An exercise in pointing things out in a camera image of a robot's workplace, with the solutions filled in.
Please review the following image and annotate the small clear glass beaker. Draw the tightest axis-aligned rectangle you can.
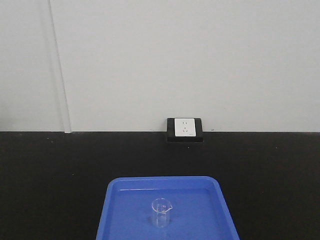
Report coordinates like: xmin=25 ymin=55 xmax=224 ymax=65
xmin=151 ymin=197 xmax=173 ymax=228

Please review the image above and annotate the black socket housing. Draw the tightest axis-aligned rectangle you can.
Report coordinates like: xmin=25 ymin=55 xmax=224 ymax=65
xmin=166 ymin=118 xmax=204 ymax=144

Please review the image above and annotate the white wall power socket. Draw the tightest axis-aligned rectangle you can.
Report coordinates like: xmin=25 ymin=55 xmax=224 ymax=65
xmin=174 ymin=118 xmax=197 ymax=137

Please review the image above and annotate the blue plastic tray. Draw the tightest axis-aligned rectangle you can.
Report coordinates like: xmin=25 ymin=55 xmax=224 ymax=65
xmin=96 ymin=176 xmax=239 ymax=240

